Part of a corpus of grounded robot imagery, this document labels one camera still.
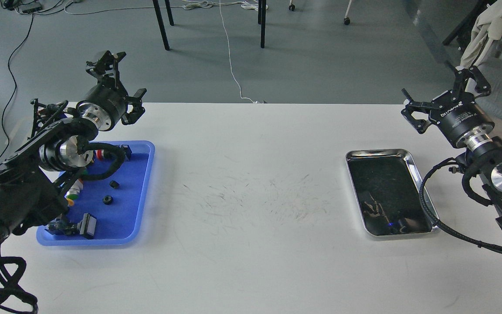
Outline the yellow push button switch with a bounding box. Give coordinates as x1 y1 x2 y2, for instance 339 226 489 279
44 215 78 236

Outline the red push button switch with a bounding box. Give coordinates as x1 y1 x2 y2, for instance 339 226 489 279
94 149 105 160

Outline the black table leg left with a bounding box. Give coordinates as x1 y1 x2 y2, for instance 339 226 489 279
152 0 175 51

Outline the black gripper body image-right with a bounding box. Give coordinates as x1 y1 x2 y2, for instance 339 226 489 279
428 91 495 149

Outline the white square button switch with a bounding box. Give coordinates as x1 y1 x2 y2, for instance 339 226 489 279
77 213 97 240

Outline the black floor cable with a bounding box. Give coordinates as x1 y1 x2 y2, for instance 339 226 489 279
0 0 77 192

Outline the black table leg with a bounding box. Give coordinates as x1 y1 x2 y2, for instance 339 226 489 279
152 0 175 51
258 0 267 48

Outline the black table leg right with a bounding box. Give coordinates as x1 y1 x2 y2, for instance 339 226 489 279
258 0 267 48

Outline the small black gear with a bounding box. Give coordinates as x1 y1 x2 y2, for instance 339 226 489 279
102 195 114 205
109 180 120 189

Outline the silver metal tray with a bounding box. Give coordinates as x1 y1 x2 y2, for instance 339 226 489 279
345 148 438 240

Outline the green push button switch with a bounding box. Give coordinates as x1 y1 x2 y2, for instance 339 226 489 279
64 179 84 207

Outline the blue plastic tray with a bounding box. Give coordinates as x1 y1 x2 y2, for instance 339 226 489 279
37 140 155 246

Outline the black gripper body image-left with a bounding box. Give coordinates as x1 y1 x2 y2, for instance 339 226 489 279
76 84 127 131

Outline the black power strip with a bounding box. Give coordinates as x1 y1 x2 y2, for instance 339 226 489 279
17 0 43 14

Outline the white floor cable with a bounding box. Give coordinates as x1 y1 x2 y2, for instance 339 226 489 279
181 0 269 104

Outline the beige cloth on chair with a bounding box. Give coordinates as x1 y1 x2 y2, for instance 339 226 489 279
458 0 502 69

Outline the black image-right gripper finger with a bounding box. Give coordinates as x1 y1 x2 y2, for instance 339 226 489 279
453 66 492 102
401 89 437 134

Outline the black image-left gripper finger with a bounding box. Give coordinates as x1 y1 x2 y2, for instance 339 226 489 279
86 51 127 89
121 88 147 125

